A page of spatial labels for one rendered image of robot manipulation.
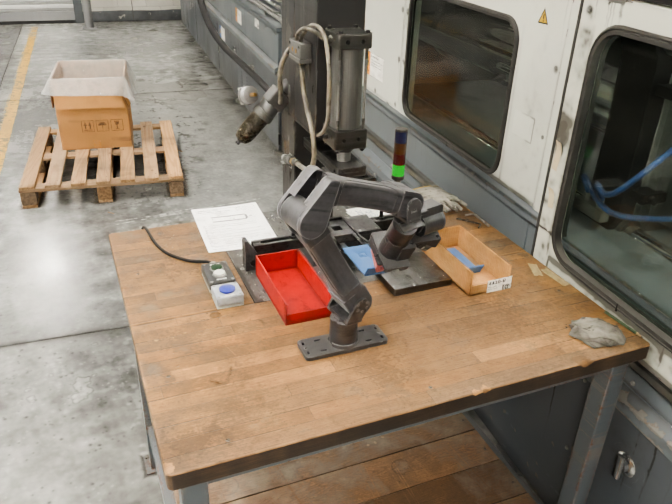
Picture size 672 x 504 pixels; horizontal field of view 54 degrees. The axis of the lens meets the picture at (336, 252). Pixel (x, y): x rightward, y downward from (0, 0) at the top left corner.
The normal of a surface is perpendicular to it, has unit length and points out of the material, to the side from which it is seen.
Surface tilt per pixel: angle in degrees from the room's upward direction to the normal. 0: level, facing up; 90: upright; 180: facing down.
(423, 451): 0
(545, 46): 90
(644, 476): 90
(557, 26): 90
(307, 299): 0
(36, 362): 0
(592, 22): 90
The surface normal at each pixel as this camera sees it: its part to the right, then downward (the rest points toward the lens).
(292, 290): 0.04, -0.88
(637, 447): -0.94, 0.13
